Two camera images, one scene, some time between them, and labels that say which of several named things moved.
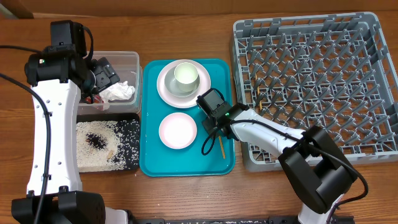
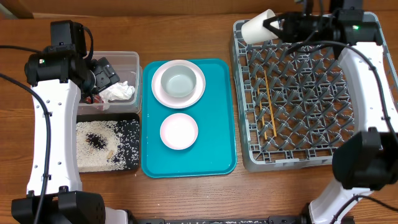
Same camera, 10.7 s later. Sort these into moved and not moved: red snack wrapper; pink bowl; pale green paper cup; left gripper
Moved: pale green paper cup
Not moved: red snack wrapper; left gripper; pink bowl
